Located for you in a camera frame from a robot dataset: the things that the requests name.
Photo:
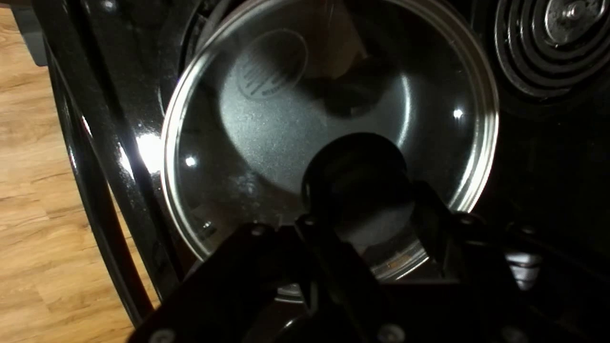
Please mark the black coil stove burner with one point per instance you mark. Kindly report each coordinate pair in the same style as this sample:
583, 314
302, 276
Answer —
546, 58

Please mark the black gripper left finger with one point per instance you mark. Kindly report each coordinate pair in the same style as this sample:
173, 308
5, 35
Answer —
331, 279

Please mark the glass lid with black knob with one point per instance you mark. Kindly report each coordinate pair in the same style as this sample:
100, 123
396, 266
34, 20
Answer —
211, 159

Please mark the dark pot with silver rim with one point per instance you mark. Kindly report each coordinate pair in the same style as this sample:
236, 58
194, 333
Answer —
268, 121

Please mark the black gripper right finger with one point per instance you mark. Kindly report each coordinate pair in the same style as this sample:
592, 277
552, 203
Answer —
464, 249

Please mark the black electric stove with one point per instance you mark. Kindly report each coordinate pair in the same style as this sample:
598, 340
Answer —
560, 192

